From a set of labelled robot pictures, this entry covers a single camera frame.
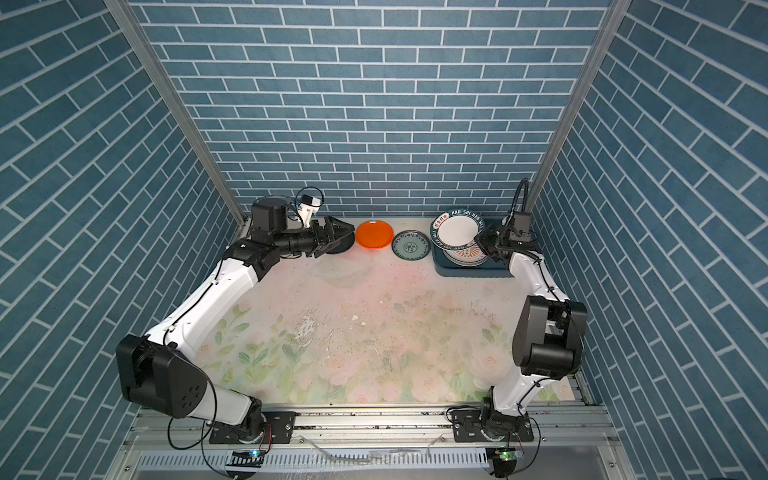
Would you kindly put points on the green rim plate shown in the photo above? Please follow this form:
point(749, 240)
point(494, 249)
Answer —
point(456, 229)

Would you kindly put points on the aluminium rail frame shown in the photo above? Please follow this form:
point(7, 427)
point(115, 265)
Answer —
point(571, 441)

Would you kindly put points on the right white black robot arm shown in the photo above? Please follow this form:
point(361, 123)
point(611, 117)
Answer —
point(548, 342)

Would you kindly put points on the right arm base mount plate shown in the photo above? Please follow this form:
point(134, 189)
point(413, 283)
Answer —
point(469, 425)

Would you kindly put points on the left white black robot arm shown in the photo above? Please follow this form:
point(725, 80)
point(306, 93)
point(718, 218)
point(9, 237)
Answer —
point(156, 370)

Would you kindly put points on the teal plastic bin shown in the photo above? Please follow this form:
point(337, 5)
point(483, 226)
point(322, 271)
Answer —
point(446, 268)

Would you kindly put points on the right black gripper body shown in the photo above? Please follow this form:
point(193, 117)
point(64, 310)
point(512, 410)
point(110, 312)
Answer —
point(492, 241)

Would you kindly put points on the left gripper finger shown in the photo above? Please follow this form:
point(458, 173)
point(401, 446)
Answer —
point(337, 226)
point(343, 245)

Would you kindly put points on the orange sunburst plate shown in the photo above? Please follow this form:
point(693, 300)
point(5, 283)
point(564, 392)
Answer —
point(471, 256)

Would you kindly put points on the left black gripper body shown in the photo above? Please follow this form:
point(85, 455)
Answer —
point(309, 242)

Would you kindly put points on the black plate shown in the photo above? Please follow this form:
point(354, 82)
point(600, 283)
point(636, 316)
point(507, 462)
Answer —
point(337, 238)

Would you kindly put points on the small blue patterned plate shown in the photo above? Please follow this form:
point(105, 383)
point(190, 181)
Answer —
point(411, 245)

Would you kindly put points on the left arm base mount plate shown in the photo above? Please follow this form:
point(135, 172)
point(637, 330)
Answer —
point(274, 427)

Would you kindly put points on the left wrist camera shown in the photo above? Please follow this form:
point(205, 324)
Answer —
point(307, 206)

